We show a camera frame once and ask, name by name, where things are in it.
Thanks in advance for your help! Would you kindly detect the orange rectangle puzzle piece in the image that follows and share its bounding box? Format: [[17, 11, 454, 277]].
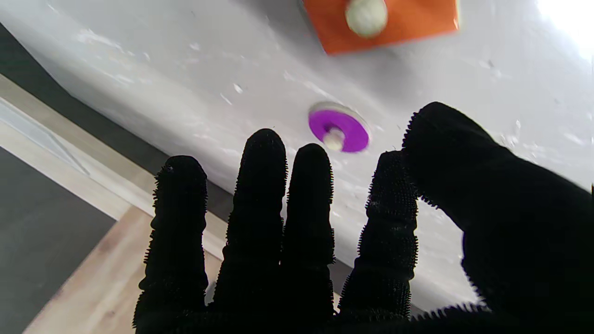
[[303, 0, 461, 56]]

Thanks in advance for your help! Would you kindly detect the light wooden shelf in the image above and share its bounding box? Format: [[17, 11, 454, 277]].
[[0, 74, 230, 260]]

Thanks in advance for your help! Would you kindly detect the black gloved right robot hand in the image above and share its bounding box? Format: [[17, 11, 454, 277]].
[[134, 101, 594, 334]]

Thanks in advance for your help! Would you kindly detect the purple circle puzzle piece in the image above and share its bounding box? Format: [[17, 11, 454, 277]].
[[308, 102, 371, 154]]

